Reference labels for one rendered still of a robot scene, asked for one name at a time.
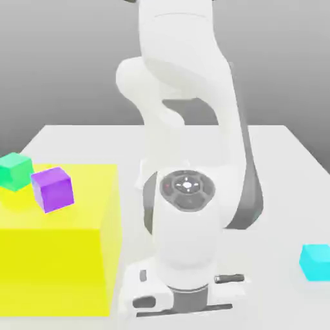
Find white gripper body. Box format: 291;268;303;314
119;291;249;328

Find small cyan cube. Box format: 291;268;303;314
298;243;330;282

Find small purple cube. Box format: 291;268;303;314
30;166;75;215

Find small green cube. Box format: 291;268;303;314
0;151;35;193

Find large yellow box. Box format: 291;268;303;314
0;164;122;318

